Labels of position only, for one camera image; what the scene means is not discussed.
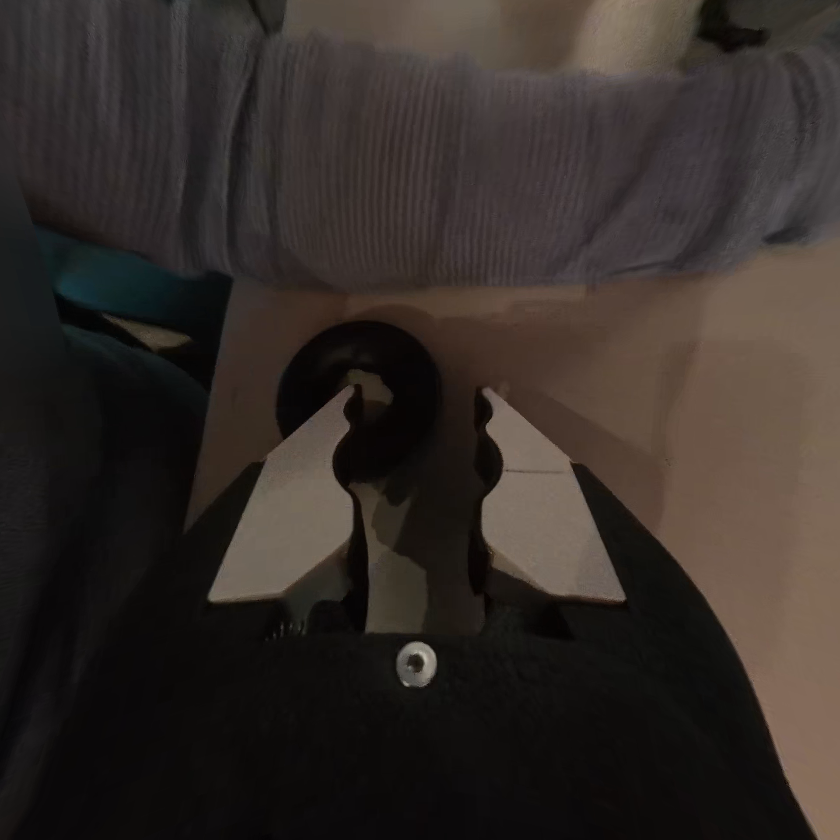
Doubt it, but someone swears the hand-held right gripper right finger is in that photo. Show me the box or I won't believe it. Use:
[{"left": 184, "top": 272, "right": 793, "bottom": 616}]
[{"left": 471, "top": 386, "right": 628, "bottom": 631}]

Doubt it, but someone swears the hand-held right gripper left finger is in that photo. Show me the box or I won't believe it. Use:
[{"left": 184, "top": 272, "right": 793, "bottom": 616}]
[{"left": 207, "top": 384, "right": 367, "bottom": 632}]

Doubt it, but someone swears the black rubber toy tire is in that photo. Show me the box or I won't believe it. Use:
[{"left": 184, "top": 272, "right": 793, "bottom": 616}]
[{"left": 277, "top": 320, "right": 442, "bottom": 488}]

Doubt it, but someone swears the person's dark clothing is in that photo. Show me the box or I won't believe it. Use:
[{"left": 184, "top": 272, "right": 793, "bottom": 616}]
[{"left": 0, "top": 164, "right": 232, "bottom": 840}]

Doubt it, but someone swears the teal object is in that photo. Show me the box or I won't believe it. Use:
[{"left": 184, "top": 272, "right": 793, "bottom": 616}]
[{"left": 36, "top": 226, "right": 232, "bottom": 332}]

